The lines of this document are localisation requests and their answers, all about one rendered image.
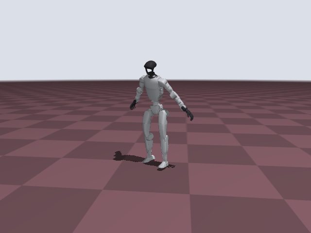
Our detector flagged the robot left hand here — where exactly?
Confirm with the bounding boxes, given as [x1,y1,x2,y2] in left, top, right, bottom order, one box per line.
[181,106,193,121]

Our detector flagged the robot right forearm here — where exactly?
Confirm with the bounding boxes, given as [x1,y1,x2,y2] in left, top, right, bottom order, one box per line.
[135,92,142,103]

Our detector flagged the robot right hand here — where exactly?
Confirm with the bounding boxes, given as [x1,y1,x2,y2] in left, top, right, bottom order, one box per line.
[130,100,137,110]

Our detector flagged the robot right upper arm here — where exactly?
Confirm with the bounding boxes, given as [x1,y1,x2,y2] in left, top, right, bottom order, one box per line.
[137,75,146,94]

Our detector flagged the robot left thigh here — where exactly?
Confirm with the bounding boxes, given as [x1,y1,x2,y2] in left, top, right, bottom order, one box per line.
[158,108,169,141]

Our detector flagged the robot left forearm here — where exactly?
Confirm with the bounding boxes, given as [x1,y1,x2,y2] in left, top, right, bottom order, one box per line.
[174,92,186,110]

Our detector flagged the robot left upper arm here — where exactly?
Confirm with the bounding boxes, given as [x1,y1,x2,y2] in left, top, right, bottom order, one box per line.
[158,78,176,99]

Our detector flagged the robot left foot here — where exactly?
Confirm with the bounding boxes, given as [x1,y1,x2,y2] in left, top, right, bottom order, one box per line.
[158,161,169,168]

